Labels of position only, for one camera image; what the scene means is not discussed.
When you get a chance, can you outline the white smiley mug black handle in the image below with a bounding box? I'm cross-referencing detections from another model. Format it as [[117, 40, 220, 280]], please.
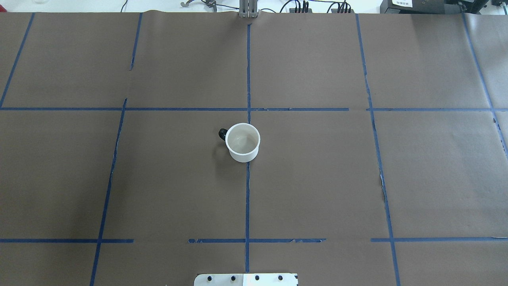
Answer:
[[218, 123, 261, 163]]

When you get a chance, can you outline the black device box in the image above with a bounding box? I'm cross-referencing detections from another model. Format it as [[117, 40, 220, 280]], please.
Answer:
[[379, 0, 463, 14]]

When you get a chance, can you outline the aluminium frame post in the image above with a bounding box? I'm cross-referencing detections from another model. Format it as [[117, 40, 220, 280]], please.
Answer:
[[239, 0, 259, 18]]

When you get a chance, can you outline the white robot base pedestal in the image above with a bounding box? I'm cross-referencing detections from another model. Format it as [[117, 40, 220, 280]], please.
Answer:
[[194, 273, 299, 286]]

